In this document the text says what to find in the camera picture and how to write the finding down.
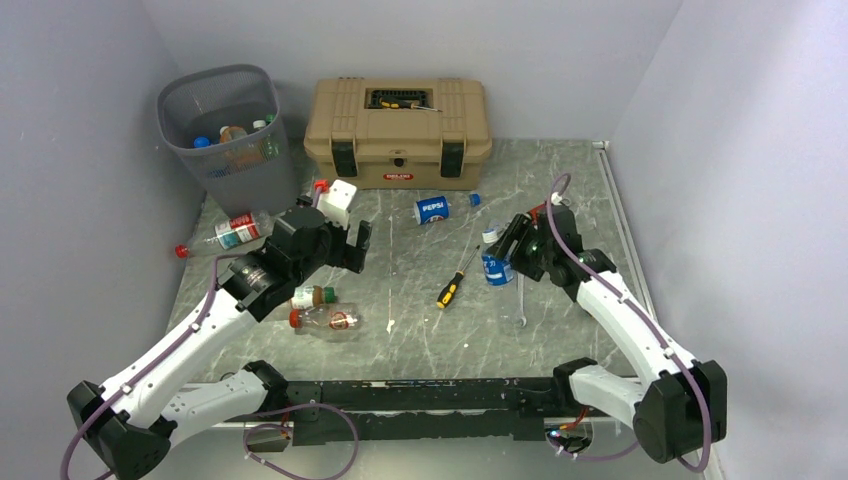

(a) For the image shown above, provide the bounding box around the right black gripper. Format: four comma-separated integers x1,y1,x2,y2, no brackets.
487,214,554,282

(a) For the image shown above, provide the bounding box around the blue label bottle white cap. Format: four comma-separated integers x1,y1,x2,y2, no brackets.
481,222,514,287

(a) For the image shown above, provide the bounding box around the green plastic bottle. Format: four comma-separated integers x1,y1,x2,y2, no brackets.
253,114,279,160

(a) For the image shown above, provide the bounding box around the orange label bottle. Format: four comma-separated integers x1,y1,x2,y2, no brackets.
219,125,266,171

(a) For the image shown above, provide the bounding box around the clear bottle blue label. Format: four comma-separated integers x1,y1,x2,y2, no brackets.
192,136,211,149

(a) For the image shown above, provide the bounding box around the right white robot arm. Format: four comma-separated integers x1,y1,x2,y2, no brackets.
482,205,728,463

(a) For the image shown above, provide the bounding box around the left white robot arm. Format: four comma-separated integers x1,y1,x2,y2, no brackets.
60,206,372,479

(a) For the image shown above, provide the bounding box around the red label bottle by bin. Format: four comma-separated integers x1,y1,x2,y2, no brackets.
174,211,274,259

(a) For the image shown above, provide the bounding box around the grey mesh waste bin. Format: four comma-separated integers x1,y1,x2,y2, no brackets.
156,64,300,217

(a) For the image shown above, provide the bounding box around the silver open end wrench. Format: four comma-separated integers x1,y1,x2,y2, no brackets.
515,274,527,328

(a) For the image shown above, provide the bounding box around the brown tea bottle green cap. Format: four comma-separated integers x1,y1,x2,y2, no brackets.
289,285,338,310

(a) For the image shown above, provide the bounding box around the yellow black screwdriver left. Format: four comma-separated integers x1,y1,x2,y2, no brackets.
436,245,481,309

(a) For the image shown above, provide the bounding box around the upper Pepsi bottle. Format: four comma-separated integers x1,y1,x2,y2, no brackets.
413,192,482,225

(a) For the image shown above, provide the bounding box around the clear bottle red cap front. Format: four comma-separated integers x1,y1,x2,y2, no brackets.
288,303,364,342

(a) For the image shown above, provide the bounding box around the tan plastic toolbox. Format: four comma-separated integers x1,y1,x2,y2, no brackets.
303,77,493,191

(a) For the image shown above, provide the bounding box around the screwdriver on toolbox lid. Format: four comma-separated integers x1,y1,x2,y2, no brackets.
370,96,440,112

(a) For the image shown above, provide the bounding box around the red handled adjustable wrench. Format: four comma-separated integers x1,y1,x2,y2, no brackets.
527,203,546,226

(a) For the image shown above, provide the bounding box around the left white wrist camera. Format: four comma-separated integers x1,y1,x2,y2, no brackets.
317,179,358,230

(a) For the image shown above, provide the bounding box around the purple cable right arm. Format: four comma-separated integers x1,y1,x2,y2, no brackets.
544,173,713,475

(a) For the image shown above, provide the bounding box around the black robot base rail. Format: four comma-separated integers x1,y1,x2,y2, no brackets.
238,360,598,446

